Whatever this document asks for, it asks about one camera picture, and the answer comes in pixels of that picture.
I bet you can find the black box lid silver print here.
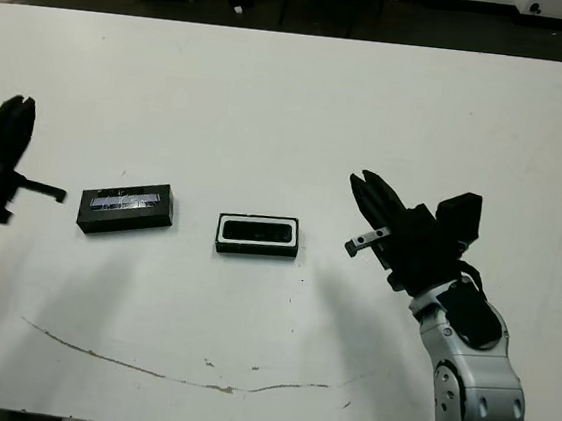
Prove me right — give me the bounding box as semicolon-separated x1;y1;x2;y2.
75;175;179;244

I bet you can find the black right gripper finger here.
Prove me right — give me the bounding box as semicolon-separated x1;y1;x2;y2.
357;169;409;228
344;173;391;232

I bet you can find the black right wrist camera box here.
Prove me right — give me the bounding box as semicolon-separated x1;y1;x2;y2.
431;189;485;248

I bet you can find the small black camera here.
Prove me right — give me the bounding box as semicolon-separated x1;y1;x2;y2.
221;217;295;247

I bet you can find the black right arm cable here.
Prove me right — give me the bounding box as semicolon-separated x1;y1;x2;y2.
453;258;491;294

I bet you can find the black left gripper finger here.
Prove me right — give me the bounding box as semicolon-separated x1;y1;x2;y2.
13;96;38;168
0;95;25;164

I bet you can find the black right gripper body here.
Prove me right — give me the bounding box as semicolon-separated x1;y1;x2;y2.
340;197;468;299

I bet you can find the black box base white lining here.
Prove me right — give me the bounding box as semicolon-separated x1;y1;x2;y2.
214;208;303;263

